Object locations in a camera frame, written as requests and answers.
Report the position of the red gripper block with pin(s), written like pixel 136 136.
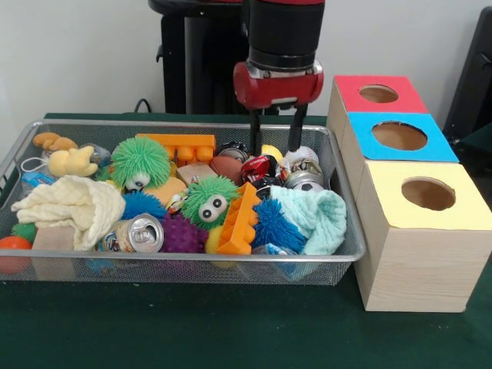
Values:
pixel 278 90

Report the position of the multicoloured cloth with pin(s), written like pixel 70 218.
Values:
pixel 285 167

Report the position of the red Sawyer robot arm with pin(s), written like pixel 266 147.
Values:
pixel 284 30

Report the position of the shallow mesh bin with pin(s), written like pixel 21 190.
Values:
pixel 192 273

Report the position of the wooden box with three holes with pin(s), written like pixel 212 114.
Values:
pixel 423 269

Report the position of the yellow ball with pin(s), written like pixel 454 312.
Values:
pixel 271 151

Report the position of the green spiky ball with eyes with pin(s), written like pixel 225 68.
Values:
pixel 207 192
pixel 140 161

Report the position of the mint cloth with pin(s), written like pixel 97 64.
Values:
pixel 315 219

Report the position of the orange toy brick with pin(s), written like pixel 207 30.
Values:
pixel 238 223

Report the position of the purple spiky ball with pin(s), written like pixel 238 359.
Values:
pixel 182 234

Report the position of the blue spiky ball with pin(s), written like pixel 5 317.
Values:
pixel 142 205

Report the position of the crushed drink can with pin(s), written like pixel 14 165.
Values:
pixel 144 234

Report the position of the dark green table cloth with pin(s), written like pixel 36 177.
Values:
pixel 192 330
pixel 478 136

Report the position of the black monitor on stand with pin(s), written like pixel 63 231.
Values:
pixel 473 77

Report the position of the cream cloth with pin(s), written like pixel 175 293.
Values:
pixel 77 207

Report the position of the orange-red ball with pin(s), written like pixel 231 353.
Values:
pixel 13 244

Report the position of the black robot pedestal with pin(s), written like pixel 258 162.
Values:
pixel 207 69

